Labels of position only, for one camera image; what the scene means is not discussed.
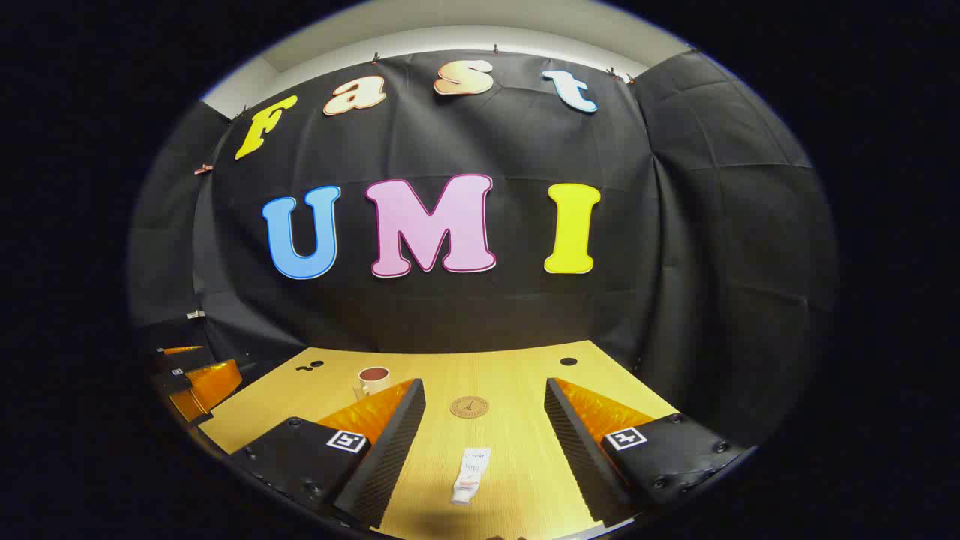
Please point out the black backdrop cloth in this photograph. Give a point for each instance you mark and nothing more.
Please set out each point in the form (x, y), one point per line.
(487, 315)

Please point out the round wooden coaster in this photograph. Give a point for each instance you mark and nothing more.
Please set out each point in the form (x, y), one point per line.
(469, 406)

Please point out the wooden desktop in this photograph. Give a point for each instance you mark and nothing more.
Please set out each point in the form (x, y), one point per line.
(495, 375)

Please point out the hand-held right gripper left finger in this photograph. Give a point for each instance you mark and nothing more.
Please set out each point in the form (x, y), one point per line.
(397, 442)

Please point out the white toothpaste tube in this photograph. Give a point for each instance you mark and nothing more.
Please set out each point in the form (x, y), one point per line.
(471, 472)

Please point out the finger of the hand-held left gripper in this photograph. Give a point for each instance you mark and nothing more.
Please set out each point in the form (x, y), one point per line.
(180, 352)
(214, 384)

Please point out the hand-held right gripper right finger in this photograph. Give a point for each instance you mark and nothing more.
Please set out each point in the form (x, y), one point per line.
(574, 442)

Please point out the beige cup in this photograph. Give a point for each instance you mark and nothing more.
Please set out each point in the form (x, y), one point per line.
(373, 385)

